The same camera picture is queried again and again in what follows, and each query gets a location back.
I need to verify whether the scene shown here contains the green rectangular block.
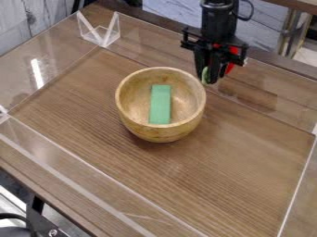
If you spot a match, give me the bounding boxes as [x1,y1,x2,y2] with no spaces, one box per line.
[148,84,171,125]

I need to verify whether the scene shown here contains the red plush fruit green leaves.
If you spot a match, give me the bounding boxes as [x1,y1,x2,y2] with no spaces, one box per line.
[200,44,243,84]

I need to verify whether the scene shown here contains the black cable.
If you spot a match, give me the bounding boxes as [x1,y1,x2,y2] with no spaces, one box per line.
[233,0,255,22]

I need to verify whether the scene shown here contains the metal table leg frame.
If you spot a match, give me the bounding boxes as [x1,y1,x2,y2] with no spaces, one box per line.
[276,9,312,58]

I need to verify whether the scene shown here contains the black table leg bracket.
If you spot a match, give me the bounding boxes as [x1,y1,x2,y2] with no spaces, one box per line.
[25,195,69,237]

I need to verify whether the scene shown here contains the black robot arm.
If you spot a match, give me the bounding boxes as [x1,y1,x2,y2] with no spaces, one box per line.
[180,0,254,84]

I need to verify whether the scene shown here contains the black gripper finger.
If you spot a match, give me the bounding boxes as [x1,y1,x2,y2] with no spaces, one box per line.
[193,49,205,77]
[208,53,227,84]

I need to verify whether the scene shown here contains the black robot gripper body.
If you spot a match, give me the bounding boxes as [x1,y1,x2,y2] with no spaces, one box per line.
[180,27,248,62]

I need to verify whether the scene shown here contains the wooden bowl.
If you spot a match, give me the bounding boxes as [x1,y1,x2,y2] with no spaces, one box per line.
[114,67,207,143]

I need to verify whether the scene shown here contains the clear acrylic corner bracket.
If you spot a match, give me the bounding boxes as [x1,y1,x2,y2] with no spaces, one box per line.
[74,11,120,48]

